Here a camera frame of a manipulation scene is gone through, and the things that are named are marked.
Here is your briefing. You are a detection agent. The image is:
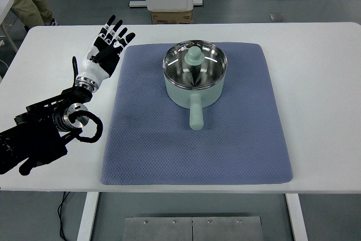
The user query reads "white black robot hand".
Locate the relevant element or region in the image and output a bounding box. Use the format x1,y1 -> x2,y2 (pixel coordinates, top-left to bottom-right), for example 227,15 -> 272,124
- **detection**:
74,15 -> 135,93

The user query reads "green pot with handle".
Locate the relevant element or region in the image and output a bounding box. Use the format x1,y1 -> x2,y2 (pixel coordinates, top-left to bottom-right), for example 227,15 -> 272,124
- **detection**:
162,40 -> 228,130

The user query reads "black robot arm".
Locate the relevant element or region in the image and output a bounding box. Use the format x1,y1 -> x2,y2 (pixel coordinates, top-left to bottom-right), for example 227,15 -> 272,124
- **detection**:
1,86 -> 93,176

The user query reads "cardboard box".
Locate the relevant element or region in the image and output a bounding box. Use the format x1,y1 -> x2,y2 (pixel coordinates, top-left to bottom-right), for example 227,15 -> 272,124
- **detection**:
151,10 -> 193,24

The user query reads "glass lid green knob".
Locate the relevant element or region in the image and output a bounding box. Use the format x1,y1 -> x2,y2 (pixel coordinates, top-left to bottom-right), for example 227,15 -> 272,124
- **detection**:
162,40 -> 227,90

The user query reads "blue quilted mat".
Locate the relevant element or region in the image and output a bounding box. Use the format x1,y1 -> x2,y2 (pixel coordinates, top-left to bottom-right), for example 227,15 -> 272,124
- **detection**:
101,42 -> 293,185

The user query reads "left white table leg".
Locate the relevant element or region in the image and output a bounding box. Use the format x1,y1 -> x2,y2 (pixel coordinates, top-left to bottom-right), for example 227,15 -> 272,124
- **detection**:
77,192 -> 100,241

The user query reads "white table leg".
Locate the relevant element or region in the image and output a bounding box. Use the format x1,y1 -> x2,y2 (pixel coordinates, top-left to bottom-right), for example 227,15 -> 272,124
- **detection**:
285,193 -> 308,241
77,192 -> 100,241

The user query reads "metal floor plate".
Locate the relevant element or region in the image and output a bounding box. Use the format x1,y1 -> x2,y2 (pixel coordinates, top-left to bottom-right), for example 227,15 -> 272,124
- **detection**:
123,216 -> 264,240

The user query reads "grey floor socket cover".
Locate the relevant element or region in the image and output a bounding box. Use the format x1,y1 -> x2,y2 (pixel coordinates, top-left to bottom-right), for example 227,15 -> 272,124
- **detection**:
269,13 -> 286,22

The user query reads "right white table leg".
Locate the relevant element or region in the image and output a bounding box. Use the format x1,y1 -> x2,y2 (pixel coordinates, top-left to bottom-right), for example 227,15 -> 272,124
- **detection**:
285,193 -> 308,241

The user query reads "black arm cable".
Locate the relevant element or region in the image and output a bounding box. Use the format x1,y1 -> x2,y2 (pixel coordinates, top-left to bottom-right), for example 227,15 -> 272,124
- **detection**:
70,56 -> 104,143

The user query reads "black floor cable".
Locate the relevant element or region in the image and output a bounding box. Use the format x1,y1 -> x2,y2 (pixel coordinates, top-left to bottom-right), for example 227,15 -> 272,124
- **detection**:
57,191 -> 72,241

